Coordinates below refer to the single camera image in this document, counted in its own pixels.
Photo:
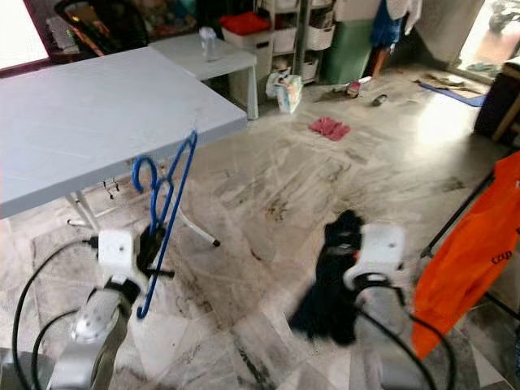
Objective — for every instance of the clear plastic bottle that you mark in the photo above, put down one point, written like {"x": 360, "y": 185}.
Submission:
{"x": 209, "y": 45}

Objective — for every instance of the navy garment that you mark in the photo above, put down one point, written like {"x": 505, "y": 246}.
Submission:
{"x": 329, "y": 292}

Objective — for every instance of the white storage shelf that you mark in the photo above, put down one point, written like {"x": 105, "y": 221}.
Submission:
{"x": 301, "y": 36}

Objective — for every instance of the green laundry basket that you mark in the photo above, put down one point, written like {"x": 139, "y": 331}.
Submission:
{"x": 345, "y": 49}

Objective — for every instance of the black stroller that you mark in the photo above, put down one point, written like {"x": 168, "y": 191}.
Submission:
{"x": 97, "y": 24}

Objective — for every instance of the white box red lid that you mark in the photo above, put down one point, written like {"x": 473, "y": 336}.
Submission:
{"x": 244, "y": 23}

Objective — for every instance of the royal blue plastic hanger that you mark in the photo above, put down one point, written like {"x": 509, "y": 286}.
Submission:
{"x": 187, "y": 162}

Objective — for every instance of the white pink toy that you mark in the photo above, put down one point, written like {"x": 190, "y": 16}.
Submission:
{"x": 353, "y": 86}

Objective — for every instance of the orange t-shirt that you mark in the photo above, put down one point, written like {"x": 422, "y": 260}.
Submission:
{"x": 471, "y": 244}

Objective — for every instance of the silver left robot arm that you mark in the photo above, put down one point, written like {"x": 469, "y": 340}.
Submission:
{"x": 93, "y": 325}

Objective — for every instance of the small grey shoe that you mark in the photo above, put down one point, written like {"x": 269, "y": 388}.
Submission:
{"x": 379, "y": 100}

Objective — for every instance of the brown floor rag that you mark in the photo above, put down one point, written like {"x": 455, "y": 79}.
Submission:
{"x": 443, "y": 80}

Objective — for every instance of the purple armchair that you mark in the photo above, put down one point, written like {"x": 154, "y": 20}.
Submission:
{"x": 500, "y": 106}

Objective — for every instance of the blue floor mat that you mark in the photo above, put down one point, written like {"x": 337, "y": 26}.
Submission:
{"x": 451, "y": 92}

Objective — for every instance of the blue hanging cloth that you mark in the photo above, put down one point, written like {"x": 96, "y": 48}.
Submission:
{"x": 386, "y": 24}

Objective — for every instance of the pink floor cloth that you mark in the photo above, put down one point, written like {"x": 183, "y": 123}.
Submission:
{"x": 329, "y": 128}

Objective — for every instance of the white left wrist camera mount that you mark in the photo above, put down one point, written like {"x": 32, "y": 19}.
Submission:
{"x": 116, "y": 252}

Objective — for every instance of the tissue pack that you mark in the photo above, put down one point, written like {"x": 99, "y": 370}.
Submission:
{"x": 288, "y": 93}

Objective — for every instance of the light grey folding table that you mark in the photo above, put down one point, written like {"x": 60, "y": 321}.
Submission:
{"x": 106, "y": 114}

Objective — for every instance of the flat screen television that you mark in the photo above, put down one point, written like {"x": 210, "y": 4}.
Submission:
{"x": 20, "y": 32}

